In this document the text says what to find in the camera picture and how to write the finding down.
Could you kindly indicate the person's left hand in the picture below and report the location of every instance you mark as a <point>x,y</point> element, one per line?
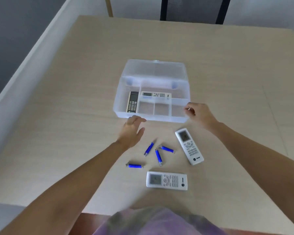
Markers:
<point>128,133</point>

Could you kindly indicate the person's right hand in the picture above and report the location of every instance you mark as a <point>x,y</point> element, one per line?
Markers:
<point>203,116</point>

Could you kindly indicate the person's right fingers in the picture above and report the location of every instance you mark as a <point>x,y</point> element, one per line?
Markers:
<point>190,110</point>

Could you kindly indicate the person's left thumb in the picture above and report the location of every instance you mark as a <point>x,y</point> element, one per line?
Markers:
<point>141,132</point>

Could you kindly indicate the person's left forearm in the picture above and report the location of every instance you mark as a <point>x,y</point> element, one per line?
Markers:
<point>71,188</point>

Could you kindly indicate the person's right forearm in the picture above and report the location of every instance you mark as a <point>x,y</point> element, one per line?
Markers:
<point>259,166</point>

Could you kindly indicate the blue battery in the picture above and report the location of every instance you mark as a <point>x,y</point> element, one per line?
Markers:
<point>149,149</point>
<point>134,165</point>
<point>158,157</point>
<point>167,149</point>

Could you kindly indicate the clear divided organizer tray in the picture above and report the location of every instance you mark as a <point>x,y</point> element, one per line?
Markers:
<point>161,108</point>

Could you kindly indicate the black remote control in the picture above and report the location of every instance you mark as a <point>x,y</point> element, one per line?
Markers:
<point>132,102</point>

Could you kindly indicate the cream remote control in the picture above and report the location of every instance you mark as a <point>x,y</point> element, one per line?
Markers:
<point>156,94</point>

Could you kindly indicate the white air conditioner remote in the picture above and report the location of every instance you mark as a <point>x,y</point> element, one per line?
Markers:
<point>190,148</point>
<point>166,180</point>

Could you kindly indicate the clear plastic storage box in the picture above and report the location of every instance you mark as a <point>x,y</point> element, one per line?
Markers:
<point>154,73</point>

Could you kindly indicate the purple tie-dye shirt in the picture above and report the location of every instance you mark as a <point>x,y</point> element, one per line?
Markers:
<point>159,222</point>

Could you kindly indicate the black mesh chair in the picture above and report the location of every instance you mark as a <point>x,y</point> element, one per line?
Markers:
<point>193,9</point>

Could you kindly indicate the wooden post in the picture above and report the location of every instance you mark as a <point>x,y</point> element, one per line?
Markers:
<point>109,6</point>

